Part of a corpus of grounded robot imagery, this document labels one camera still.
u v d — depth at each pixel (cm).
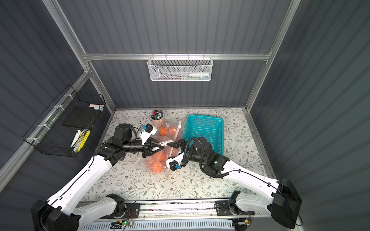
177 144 63
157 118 99
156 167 78
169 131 89
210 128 106
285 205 39
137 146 62
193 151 59
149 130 62
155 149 67
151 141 68
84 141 70
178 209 76
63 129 73
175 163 56
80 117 77
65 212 39
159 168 79
